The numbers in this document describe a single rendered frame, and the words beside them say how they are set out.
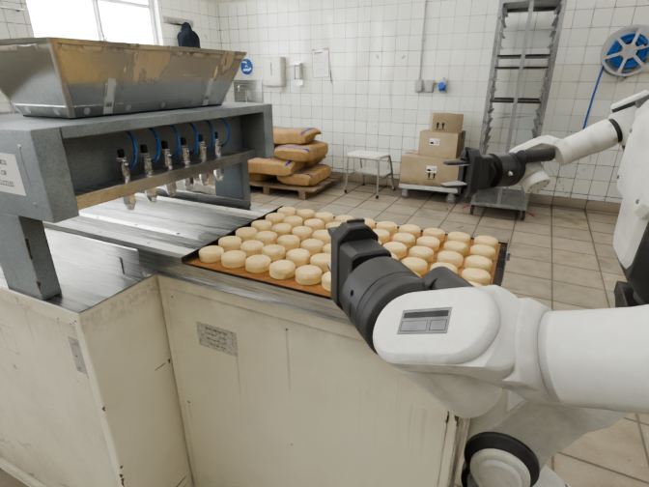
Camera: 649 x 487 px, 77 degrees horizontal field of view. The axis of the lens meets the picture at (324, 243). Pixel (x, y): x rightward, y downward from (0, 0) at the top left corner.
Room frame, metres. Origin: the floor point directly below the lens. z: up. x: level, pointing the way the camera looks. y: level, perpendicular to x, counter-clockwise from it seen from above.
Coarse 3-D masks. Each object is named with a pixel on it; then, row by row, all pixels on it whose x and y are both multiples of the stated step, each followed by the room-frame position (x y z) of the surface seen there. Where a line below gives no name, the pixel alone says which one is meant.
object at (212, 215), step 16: (112, 208) 1.34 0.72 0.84; (144, 208) 1.27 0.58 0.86; (160, 208) 1.24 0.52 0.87; (176, 208) 1.21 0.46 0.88; (192, 208) 1.18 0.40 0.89; (208, 208) 1.15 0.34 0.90; (224, 208) 1.15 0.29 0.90; (208, 224) 1.16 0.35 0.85; (224, 224) 1.13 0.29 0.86; (240, 224) 1.11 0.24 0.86
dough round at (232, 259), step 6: (228, 252) 0.77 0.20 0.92; (234, 252) 0.77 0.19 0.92; (240, 252) 0.77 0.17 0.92; (222, 258) 0.75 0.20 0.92; (228, 258) 0.74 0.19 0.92; (234, 258) 0.74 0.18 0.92; (240, 258) 0.75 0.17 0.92; (222, 264) 0.75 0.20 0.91; (228, 264) 0.74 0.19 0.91; (234, 264) 0.74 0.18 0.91; (240, 264) 0.74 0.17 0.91
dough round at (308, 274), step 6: (300, 270) 0.69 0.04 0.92; (306, 270) 0.69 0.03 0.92; (312, 270) 0.69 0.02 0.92; (318, 270) 0.69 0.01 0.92; (300, 276) 0.67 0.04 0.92; (306, 276) 0.67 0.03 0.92; (312, 276) 0.67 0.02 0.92; (318, 276) 0.67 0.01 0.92; (300, 282) 0.67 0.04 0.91; (306, 282) 0.67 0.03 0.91; (312, 282) 0.67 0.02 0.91; (318, 282) 0.67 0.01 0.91
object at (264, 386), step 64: (192, 320) 0.80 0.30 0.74; (256, 320) 0.73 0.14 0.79; (320, 320) 0.66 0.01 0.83; (192, 384) 0.82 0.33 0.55; (256, 384) 0.73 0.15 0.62; (320, 384) 0.66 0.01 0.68; (384, 384) 0.61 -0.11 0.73; (192, 448) 0.83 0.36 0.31; (256, 448) 0.74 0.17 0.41; (320, 448) 0.66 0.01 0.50; (384, 448) 0.60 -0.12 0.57; (448, 448) 0.55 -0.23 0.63
